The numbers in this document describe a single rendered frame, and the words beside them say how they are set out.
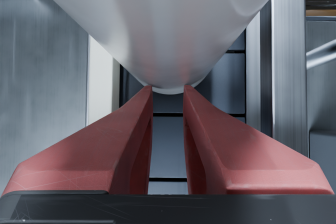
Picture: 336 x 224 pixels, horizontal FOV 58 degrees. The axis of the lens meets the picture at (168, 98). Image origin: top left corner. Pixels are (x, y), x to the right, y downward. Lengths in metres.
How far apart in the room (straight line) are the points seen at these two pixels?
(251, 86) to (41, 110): 0.16
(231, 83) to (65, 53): 0.13
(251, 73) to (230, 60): 0.01
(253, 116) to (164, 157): 0.06
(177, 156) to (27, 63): 0.14
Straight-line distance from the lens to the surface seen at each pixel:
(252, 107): 0.19
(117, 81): 0.16
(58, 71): 0.25
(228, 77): 0.19
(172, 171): 0.18
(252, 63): 0.19
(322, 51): 0.21
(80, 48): 0.25
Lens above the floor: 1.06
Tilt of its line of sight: 87 degrees down
